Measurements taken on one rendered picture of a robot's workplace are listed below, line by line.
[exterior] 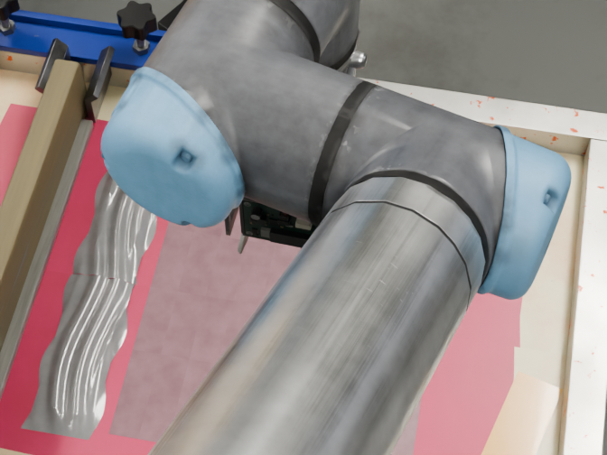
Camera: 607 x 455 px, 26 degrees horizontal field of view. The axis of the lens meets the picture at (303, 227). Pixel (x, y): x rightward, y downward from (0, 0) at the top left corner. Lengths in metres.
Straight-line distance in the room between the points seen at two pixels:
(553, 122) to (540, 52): 1.37
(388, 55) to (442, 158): 2.23
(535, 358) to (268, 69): 0.79
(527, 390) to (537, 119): 0.32
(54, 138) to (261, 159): 0.79
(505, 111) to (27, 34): 0.55
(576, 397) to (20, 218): 0.58
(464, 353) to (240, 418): 0.93
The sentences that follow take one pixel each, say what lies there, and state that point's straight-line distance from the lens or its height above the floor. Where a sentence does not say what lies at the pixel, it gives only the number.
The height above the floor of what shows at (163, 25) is 0.04.
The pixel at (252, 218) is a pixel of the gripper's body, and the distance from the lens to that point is 0.83.
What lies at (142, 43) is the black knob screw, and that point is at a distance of 1.52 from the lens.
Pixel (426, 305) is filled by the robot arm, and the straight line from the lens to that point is 0.53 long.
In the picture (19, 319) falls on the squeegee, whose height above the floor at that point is 1.00.
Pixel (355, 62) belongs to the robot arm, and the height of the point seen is 1.58.
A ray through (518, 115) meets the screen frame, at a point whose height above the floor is 0.99.
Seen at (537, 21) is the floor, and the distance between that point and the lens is 2.92.
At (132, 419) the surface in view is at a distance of 1.34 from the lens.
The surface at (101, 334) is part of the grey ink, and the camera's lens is 1.38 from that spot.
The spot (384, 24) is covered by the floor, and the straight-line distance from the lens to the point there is 2.87.
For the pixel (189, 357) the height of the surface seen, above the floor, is 0.96.
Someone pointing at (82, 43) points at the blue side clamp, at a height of 1.00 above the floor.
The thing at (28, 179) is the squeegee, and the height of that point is 1.06.
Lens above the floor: 2.17
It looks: 58 degrees down
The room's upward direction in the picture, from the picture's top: straight up
